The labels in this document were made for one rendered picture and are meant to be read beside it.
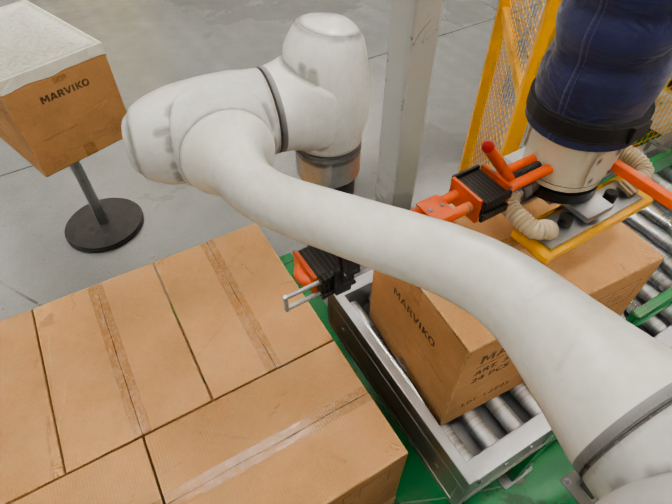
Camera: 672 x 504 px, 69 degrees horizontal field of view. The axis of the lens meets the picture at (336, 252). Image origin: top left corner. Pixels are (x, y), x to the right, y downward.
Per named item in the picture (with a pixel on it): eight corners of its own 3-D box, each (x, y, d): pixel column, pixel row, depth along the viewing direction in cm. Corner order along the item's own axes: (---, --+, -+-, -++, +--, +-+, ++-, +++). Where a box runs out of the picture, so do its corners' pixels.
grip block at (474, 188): (475, 182, 103) (481, 160, 98) (509, 210, 97) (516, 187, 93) (444, 197, 100) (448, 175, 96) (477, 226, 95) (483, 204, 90)
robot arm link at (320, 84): (345, 107, 70) (257, 130, 66) (347, -8, 58) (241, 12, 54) (382, 149, 63) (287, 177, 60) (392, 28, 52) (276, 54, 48)
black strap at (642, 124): (578, 71, 108) (585, 54, 105) (674, 123, 94) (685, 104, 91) (501, 102, 100) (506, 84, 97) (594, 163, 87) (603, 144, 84)
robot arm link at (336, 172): (340, 111, 69) (339, 146, 74) (282, 130, 66) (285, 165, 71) (375, 145, 64) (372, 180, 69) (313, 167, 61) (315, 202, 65)
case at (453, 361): (515, 254, 175) (552, 166, 145) (601, 341, 151) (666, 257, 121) (368, 317, 157) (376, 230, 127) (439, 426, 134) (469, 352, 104)
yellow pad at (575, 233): (614, 180, 117) (623, 164, 114) (651, 205, 112) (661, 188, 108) (509, 236, 106) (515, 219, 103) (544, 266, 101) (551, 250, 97)
